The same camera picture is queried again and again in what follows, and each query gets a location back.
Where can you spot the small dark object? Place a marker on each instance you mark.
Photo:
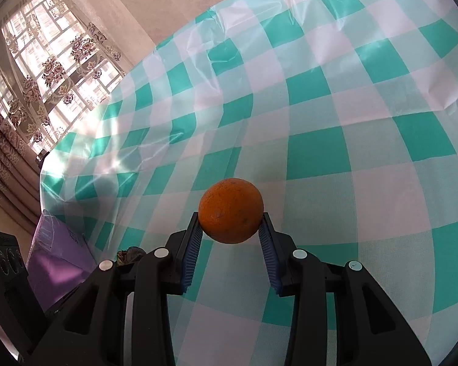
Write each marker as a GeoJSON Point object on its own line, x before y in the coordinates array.
{"type": "Point", "coordinates": [41, 156]}

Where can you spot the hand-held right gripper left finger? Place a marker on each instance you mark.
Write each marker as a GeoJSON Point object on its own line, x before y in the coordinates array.
{"type": "Point", "coordinates": [191, 259]}

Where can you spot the floral lace curtain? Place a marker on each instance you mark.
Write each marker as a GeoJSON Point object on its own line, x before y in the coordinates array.
{"type": "Point", "coordinates": [80, 49]}

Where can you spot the dark spiky fruit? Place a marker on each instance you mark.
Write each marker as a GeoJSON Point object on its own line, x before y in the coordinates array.
{"type": "Point", "coordinates": [131, 254]}

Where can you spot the teal white checked tablecloth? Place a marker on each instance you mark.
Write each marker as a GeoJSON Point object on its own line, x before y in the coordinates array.
{"type": "Point", "coordinates": [328, 122]}

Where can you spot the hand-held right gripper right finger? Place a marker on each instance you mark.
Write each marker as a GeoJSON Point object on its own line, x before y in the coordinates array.
{"type": "Point", "coordinates": [269, 259]}

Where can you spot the window with white frame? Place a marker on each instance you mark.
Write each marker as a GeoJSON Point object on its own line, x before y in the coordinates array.
{"type": "Point", "coordinates": [34, 26]}

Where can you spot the patterned brown drape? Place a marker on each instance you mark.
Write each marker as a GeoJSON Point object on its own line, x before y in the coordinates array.
{"type": "Point", "coordinates": [3, 167]}

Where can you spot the large orange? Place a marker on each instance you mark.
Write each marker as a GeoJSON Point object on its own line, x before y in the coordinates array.
{"type": "Point", "coordinates": [231, 209]}

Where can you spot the purple box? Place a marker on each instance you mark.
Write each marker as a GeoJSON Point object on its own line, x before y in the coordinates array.
{"type": "Point", "coordinates": [57, 251]}

